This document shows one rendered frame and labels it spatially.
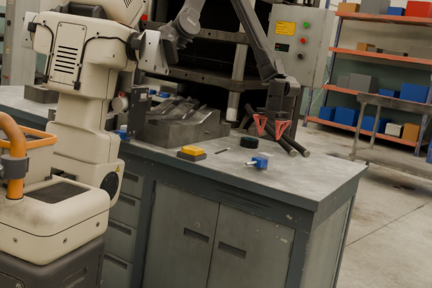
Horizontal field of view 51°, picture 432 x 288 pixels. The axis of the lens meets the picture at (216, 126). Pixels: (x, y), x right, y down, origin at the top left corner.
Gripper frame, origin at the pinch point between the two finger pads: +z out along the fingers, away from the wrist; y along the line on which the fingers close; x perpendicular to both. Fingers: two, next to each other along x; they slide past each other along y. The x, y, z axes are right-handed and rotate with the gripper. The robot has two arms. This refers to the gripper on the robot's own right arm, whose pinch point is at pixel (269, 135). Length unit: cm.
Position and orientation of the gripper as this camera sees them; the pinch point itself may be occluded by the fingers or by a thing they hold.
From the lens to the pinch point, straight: 165.8
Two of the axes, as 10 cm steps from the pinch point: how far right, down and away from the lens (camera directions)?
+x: -6.7, 0.4, -7.4
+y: -7.3, -2.2, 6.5
